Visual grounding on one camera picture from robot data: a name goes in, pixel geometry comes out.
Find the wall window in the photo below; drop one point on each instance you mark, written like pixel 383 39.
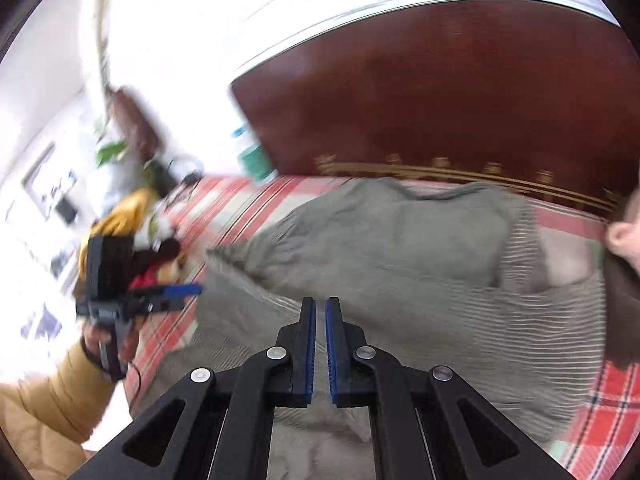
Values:
pixel 48 182

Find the dark brown wooden headboard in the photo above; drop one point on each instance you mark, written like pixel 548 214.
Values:
pixel 536 97

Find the white wall pipe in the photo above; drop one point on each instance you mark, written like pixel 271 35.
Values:
pixel 102 7

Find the grey striped shirt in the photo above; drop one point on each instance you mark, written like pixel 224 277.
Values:
pixel 458 277

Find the pink sweater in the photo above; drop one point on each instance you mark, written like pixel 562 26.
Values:
pixel 623 240

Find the dark brown hoodie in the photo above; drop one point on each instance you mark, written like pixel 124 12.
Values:
pixel 621 283

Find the person's left hand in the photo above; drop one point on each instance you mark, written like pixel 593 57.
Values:
pixel 93 336

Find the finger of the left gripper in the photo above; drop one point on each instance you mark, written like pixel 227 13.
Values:
pixel 184 290

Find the brown bag by wall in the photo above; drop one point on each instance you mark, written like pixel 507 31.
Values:
pixel 132 124

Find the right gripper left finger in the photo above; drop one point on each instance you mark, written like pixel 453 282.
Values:
pixel 216 425

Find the left forearm tan sleeve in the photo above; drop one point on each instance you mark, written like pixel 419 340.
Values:
pixel 46 421

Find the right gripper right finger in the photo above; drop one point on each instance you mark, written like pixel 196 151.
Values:
pixel 426 424

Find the green label water bottle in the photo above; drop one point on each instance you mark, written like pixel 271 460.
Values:
pixel 252 155

